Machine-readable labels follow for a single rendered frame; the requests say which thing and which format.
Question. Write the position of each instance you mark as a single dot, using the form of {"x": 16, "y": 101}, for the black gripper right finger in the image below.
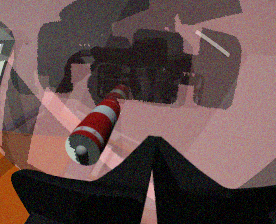
{"x": 185, "y": 195}

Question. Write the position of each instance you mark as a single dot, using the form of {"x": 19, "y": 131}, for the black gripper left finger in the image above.
{"x": 116, "y": 198}

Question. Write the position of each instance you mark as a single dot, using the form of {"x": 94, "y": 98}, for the dark red and grey battery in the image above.
{"x": 88, "y": 140}

